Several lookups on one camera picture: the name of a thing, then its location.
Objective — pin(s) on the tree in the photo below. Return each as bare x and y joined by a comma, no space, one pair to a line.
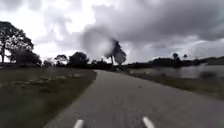
116,53
16,46

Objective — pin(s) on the grey asphalt path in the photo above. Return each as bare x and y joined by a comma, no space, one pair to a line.
126,100

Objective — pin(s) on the row of trees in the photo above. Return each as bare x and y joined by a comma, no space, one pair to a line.
160,62

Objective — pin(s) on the water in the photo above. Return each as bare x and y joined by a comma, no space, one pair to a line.
180,71

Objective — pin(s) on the robot's own part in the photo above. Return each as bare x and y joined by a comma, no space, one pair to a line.
148,122
78,123

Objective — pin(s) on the grass verge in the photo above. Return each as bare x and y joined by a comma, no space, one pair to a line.
186,83
36,93

